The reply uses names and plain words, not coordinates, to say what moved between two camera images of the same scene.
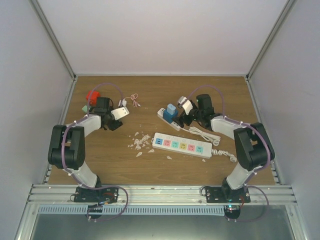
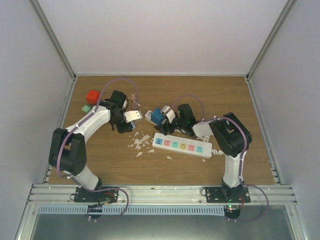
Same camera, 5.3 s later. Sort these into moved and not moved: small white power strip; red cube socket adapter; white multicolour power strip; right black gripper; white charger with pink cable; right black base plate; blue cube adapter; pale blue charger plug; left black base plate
Moved: pale blue charger plug; right black gripper; small white power strip; blue cube adapter
Not moved: white charger with pink cable; red cube socket adapter; left black base plate; right black base plate; white multicolour power strip
